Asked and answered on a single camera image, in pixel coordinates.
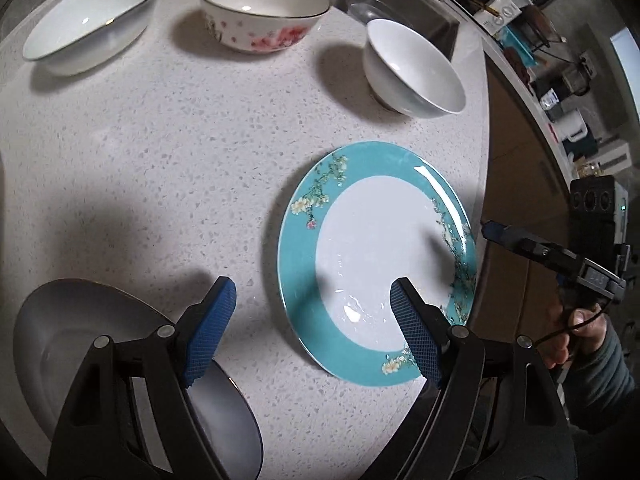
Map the person's right hand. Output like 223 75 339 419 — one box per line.
546 304 608 372

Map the person's right forearm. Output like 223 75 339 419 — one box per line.
550 317 637 435

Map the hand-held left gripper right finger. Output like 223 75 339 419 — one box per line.
357 277 576 480

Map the white electric kettle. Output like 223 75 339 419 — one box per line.
554 109 589 144

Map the pink floral bowl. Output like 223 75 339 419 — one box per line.
198 0 331 55

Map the white patterned carton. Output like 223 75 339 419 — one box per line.
475 0 524 37

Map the thin black cable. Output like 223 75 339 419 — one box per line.
534 305 607 347

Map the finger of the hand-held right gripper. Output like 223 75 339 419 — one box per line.
481 220 585 280

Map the teal plastic tray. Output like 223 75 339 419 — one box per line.
499 25 540 68

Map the small white bowl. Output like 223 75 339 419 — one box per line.
362 18 467 119

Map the wide white bowl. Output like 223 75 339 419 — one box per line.
21 0 169 77

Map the white gold-rimmed plate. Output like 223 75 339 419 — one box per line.
12 278 264 480

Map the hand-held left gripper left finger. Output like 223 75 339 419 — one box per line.
47 276 237 480

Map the teal floral plate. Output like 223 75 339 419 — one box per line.
277 141 478 387

